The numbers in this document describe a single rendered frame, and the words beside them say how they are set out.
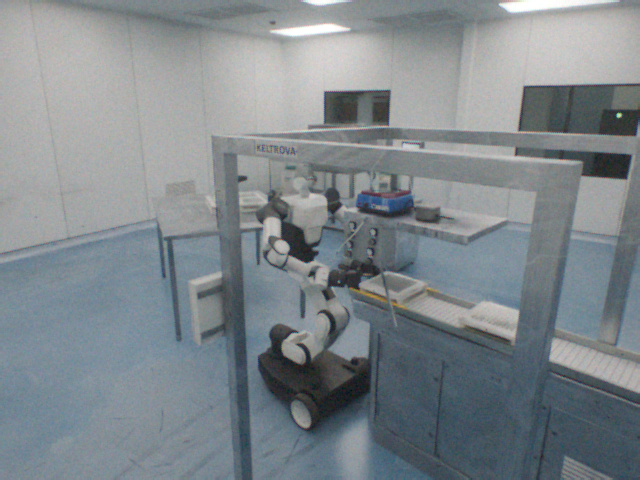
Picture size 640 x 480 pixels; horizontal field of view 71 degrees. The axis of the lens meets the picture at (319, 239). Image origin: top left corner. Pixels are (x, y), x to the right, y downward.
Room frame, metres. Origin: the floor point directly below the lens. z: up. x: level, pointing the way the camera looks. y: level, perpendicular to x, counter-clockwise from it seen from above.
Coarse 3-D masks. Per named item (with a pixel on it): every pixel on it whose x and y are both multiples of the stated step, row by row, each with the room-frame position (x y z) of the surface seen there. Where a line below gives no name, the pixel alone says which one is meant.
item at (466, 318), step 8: (480, 304) 1.80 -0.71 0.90; (496, 304) 1.80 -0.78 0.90; (472, 312) 1.72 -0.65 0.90; (480, 312) 1.72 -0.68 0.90; (504, 312) 1.72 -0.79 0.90; (464, 320) 1.65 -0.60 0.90; (472, 320) 1.65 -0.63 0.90; (480, 328) 1.60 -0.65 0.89; (488, 328) 1.58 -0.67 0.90; (496, 328) 1.58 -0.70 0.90; (504, 328) 1.58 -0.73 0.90; (504, 336) 1.54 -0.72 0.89; (512, 336) 1.52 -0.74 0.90
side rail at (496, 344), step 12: (372, 300) 1.95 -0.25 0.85; (408, 312) 1.81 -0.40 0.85; (420, 312) 1.79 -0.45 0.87; (432, 324) 1.73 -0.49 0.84; (444, 324) 1.69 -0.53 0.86; (468, 336) 1.62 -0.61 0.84; (480, 336) 1.58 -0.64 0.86; (504, 348) 1.52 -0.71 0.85; (552, 360) 1.41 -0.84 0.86; (564, 372) 1.37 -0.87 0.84; (576, 372) 1.34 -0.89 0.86; (600, 384) 1.29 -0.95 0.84; (612, 384) 1.27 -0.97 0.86; (636, 396) 1.22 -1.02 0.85
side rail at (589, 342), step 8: (440, 296) 2.00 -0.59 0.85; (448, 296) 1.97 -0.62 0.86; (456, 296) 1.96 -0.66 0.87; (464, 304) 1.92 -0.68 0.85; (472, 304) 1.89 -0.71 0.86; (560, 336) 1.63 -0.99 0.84; (568, 336) 1.61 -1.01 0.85; (576, 336) 1.59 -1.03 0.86; (584, 336) 1.58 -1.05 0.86; (584, 344) 1.57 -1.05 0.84; (592, 344) 1.55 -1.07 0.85; (600, 344) 1.53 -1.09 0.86; (608, 344) 1.52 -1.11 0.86; (608, 352) 1.51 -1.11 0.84; (616, 352) 1.49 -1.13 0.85; (624, 352) 1.48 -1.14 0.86; (632, 352) 1.46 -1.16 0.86; (632, 360) 1.46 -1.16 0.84
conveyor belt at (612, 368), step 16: (416, 304) 1.95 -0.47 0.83; (432, 304) 1.95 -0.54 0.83; (448, 304) 1.95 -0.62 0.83; (448, 320) 1.79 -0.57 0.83; (560, 352) 1.52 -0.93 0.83; (576, 352) 1.52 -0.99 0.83; (592, 352) 1.52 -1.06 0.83; (576, 368) 1.41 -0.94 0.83; (592, 368) 1.41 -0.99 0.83; (608, 368) 1.41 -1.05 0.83; (624, 368) 1.41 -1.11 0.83; (624, 384) 1.32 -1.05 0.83
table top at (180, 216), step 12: (156, 204) 4.06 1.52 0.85; (168, 204) 4.06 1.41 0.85; (180, 204) 4.06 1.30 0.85; (192, 204) 4.06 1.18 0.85; (204, 204) 4.07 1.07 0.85; (168, 216) 3.59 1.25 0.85; (180, 216) 3.60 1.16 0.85; (192, 216) 3.60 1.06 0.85; (204, 216) 3.60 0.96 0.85; (168, 228) 3.22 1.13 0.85; (180, 228) 3.22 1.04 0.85; (192, 228) 3.22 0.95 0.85; (204, 228) 3.22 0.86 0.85; (216, 228) 3.23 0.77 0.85; (240, 228) 3.23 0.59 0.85; (252, 228) 3.26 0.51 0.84; (168, 240) 3.02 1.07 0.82
